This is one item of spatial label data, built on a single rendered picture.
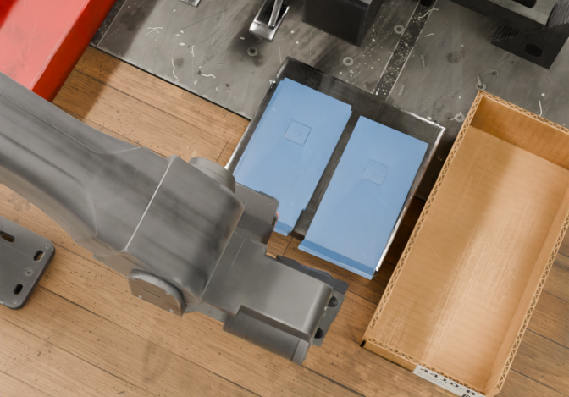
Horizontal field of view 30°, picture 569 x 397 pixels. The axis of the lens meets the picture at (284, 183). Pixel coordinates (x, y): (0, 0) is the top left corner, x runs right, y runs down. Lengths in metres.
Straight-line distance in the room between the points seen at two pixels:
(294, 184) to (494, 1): 0.26
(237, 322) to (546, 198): 0.43
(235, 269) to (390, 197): 0.33
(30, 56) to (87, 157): 0.47
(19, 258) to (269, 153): 0.25
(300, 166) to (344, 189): 0.05
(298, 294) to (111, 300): 0.33
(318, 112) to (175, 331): 0.25
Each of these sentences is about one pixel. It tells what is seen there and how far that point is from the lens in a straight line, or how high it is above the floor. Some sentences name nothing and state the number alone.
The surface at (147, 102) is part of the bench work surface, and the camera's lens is 1.04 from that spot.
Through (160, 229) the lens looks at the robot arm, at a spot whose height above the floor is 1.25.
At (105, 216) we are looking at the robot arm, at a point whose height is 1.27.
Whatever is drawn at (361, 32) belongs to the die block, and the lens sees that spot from 1.05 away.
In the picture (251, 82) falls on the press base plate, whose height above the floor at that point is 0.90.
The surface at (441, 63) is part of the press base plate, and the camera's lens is 1.08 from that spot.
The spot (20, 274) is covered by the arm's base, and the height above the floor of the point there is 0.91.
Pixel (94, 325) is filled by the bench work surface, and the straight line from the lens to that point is 0.97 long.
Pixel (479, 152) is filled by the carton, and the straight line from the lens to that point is 1.04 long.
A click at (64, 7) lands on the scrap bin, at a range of 1.10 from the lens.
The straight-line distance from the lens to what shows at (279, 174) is 0.99.
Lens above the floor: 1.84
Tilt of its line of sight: 69 degrees down
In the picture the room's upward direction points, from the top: 7 degrees clockwise
